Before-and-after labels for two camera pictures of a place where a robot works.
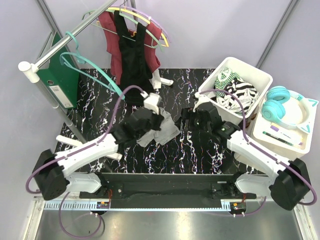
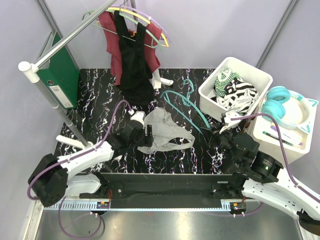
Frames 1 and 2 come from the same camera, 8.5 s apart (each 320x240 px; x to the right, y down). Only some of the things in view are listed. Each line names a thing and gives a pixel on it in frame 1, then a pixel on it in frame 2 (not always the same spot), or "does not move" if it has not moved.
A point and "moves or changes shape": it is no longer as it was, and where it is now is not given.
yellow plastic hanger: (138, 16) does not move
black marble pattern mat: (97, 107) does not move
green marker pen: (277, 138) does not move
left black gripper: (158, 117) -> (146, 141)
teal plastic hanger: (86, 68) -> (185, 99)
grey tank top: (168, 129) moves or changes shape
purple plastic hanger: (147, 15) does not move
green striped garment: (225, 77) does not move
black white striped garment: (246, 93) does not move
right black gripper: (187, 114) -> (212, 134)
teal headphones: (291, 107) does not move
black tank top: (134, 69) does not move
